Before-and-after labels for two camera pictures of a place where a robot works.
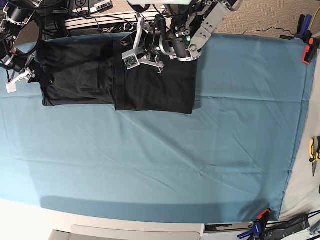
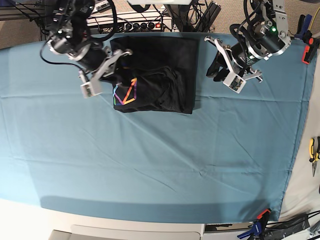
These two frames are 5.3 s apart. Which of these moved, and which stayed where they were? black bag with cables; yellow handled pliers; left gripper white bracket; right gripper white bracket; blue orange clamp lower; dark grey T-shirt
Moved: dark grey T-shirt; left gripper white bracket; right gripper white bracket
Stayed: black bag with cables; yellow handled pliers; blue orange clamp lower
